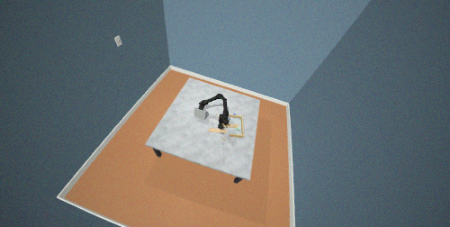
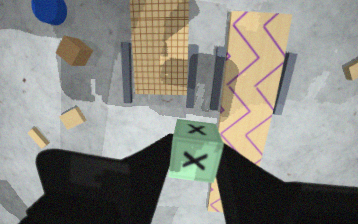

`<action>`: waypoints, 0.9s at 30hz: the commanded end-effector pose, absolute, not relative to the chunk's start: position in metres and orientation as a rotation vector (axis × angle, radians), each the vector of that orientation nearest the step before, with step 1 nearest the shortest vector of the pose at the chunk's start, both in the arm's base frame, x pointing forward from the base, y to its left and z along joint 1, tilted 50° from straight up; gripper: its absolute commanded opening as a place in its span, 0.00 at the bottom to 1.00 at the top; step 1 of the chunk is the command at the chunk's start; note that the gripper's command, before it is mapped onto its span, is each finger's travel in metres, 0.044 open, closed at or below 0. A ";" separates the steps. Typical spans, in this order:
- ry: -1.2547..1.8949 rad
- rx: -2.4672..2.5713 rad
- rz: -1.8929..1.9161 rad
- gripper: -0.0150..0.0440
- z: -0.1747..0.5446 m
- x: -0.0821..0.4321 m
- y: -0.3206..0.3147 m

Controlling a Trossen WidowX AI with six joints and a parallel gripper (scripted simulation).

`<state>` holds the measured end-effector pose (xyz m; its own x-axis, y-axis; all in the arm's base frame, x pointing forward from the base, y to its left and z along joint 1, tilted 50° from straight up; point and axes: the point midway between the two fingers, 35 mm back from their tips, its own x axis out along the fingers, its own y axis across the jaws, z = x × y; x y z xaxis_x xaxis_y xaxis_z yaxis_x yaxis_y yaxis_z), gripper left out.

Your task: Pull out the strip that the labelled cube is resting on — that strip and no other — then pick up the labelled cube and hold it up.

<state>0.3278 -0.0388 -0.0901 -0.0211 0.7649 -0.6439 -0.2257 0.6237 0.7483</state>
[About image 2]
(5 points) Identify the tan flat strip with grid pattern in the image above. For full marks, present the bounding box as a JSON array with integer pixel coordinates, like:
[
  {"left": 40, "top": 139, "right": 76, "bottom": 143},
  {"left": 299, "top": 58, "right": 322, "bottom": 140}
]
[{"left": 129, "top": 0, "right": 190, "bottom": 95}]

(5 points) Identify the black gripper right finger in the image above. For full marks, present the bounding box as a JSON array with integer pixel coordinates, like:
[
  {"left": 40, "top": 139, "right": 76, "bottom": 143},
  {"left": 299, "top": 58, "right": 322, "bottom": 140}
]
[{"left": 215, "top": 143, "right": 358, "bottom": 224}]

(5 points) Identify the blue round button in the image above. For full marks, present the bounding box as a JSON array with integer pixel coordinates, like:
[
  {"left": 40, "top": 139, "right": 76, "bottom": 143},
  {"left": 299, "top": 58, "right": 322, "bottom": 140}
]
[{"left": 31, "top": 0, "right": 67, "bottom": 25}]

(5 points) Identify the green cube with black x marks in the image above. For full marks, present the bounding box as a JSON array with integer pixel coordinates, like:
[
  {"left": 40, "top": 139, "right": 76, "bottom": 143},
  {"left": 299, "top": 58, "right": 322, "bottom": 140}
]
[{"left": 168, "top": 119, "right": 224, "bottom": 183}]

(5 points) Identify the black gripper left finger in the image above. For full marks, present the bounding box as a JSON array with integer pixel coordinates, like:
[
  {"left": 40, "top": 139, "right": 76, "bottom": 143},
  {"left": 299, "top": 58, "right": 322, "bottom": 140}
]
[{"left": 35, "top": 133, "right": 173, "bottom": 224}]

